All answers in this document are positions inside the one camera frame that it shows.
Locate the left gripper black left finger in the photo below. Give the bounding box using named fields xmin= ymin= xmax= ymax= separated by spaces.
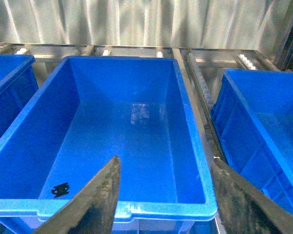
xmin=35 ymin=156 xmax=121 ymax=234

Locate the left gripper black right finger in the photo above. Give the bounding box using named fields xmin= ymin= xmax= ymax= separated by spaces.
xmin=210 ymin=158 xmax=293 ymax=234

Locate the blue bin with buttons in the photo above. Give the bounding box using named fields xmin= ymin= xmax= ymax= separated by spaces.
xmin=0 ymin=54 xmax=38 ymax=138

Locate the small black plastic clip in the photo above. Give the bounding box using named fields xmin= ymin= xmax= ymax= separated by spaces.
xmin=51 ymin=182 xmax=69 ymax=198

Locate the blue right target bin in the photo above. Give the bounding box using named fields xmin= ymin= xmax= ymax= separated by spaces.
xmin=210 ymin=69 xmax=293 ymax=215

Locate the empty blue middle bin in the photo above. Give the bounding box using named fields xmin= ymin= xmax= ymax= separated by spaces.
xmin=0 ymin=57 xmax=217 ymax=234

